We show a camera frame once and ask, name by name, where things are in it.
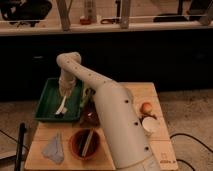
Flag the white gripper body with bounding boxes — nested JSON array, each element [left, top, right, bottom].
[[59, 80, 74, 97]]

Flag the white black dish brush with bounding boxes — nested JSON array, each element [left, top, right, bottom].
[[55, 96, 67, 116]]

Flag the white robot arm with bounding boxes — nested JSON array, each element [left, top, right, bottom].
[[56, 52, 160, 171]]

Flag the green plastic tray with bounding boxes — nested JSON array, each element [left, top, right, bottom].
[[35, 78, 83, 122]]

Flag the dark green can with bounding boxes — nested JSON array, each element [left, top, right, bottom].
[[80, 88, 95, 108]]

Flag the dark purple bowl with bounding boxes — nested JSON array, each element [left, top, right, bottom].
[[80, 102, 100, 127]]

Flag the black and white block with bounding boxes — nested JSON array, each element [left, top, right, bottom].
[[79, 130, 94, 157]]

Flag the red object on shelf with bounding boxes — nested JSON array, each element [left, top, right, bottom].
[[79, 16, 92, 25]]

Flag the black pole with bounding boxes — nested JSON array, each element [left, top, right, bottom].
[[14, 123, 26, 171]]

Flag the light blue cloth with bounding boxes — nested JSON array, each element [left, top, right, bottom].
[[42, 133, 64, 164]]

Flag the dark red grapes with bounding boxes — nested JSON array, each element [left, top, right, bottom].
[[141, 114, 157, 120]]

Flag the red yellow apple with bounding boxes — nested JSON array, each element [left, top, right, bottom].
[[140, 102, 153, 115]]

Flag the black office chair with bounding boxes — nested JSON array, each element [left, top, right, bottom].
[[0, 0, 52, 27]]

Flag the white paper cup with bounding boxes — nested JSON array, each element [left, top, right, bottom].
[[142, 117, 158, 136]]

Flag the black floor cable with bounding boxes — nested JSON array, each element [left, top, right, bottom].
[[169, 132, 213, 171]]

